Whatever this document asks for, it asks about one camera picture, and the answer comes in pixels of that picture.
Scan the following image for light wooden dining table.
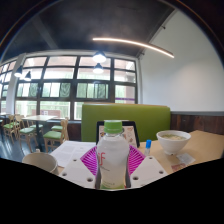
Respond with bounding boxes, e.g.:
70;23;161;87
21;114;59;151

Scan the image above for clear green-capped drink bottle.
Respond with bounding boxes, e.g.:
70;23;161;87
94;119;131;191

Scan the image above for long curved linear light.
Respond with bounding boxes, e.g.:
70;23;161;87
92;36;175;59

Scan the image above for group of wooden green-seated chairs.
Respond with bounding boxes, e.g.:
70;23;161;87
0;114;70;153

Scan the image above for white ceramic bowl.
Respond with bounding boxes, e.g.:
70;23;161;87
155;129;192;156

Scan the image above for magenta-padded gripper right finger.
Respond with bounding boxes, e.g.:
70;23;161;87
125;144;169;190

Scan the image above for large black-framed window wall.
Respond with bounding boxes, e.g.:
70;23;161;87
0;54;138;121

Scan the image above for white paper cup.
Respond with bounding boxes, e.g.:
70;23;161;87
21;151;60;176

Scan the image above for small printed paper packet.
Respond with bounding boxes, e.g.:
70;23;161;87
170;152;197;173

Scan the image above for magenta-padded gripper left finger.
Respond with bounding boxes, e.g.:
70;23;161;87
58;145;100;190

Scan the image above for green upholstered booth bench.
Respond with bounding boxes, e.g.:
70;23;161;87
80;103;172;144

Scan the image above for small blue-capped bottle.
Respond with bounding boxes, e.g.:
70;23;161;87
143;139;153;157

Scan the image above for group of pendant ceiling lamps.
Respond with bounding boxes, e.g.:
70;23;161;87
13;50;108;83

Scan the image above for white printed paper sheets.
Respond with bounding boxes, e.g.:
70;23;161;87
49;140;98;168

